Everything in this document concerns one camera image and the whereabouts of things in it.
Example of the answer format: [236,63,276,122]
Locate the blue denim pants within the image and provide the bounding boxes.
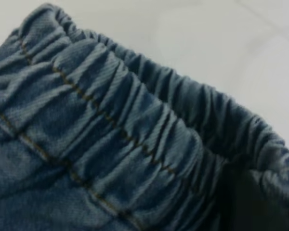
[0,2,289,231]

